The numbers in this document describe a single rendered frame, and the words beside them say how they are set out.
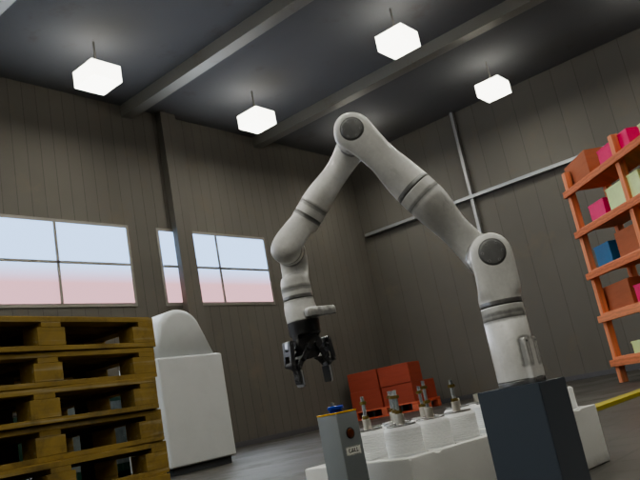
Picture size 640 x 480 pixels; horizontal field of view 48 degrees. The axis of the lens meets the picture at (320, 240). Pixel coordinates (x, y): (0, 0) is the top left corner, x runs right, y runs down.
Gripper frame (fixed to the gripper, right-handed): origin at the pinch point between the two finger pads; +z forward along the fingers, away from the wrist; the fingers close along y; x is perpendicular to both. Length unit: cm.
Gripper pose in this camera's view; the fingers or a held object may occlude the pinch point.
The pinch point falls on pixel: (315, 382)
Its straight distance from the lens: 165.0
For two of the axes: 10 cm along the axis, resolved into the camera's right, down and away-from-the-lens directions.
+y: -6.8, 0.0, -7.4
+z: 2.0, 9.6, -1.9
